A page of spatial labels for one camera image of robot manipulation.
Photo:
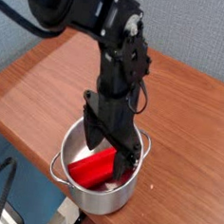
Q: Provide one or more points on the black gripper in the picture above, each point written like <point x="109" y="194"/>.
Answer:
<point x="111" y="119"/>

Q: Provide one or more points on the red block object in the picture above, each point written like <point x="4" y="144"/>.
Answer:
<point x="94" y="169"/>

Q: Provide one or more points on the stainless steel metal pot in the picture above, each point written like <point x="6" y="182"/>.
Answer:
<point x="106" y="197"/>

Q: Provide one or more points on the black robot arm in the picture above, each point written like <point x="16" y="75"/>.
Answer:
<point x="118" y="28"/>

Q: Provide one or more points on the white table bracket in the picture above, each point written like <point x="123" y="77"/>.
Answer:
<point x="67" y="213"/>

